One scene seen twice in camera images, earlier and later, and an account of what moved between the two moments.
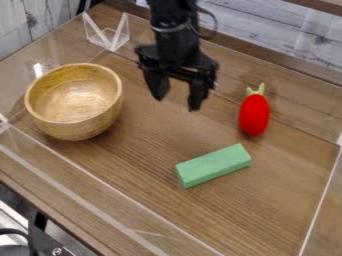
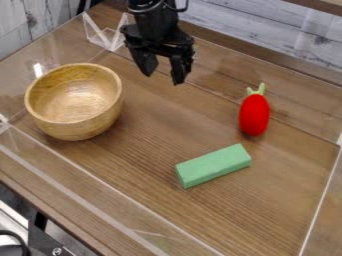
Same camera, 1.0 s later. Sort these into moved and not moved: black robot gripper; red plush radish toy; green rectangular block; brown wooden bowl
Moved: black robot gripper
Not moved: red plush radish toy; green rectangular block; brown wooden bowl
